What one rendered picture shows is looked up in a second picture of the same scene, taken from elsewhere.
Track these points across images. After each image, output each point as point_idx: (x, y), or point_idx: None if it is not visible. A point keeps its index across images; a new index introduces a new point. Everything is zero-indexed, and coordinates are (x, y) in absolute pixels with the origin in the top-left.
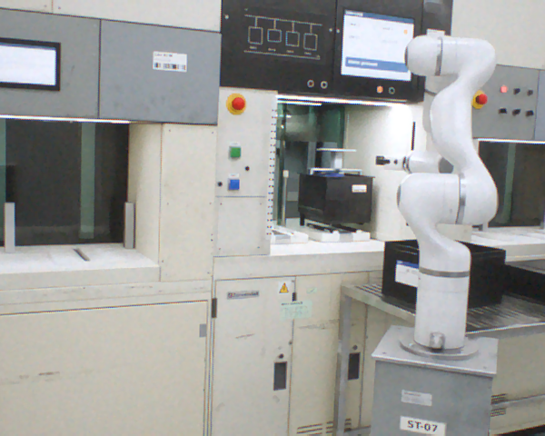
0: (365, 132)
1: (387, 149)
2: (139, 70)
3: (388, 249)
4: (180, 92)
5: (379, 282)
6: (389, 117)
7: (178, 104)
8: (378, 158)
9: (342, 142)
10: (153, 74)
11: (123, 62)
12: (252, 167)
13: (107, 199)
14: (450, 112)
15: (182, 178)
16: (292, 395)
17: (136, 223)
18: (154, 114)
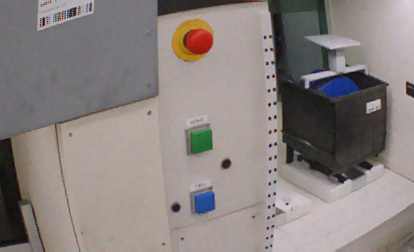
0: (359, 8)
1: (397, 44)
2: (16, 42)
3: None
4: (83, 54)
5: (399, 250)
6: (392, 2)
7: (80, 78)
8: (410, 87)
9: (324, 9)
10: (37, 41)
11: None
12: (237, 158)
13: None
14: None
15: (106, 215)
16: None
17: (41, 234)
18: (44, 114)
